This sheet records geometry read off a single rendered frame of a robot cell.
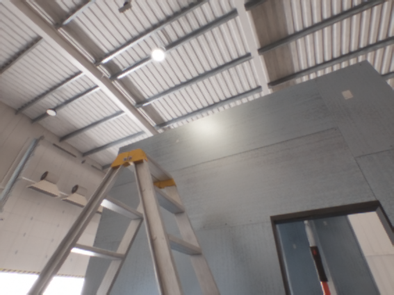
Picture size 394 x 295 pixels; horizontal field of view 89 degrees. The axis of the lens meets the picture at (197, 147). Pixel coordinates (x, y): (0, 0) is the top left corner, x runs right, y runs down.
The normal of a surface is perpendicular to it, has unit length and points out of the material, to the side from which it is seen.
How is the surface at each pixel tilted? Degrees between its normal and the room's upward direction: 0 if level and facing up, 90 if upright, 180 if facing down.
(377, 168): 90
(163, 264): 88
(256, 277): 90
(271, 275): 90
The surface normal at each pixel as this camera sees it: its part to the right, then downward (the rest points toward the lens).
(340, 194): -0.46, -0.52
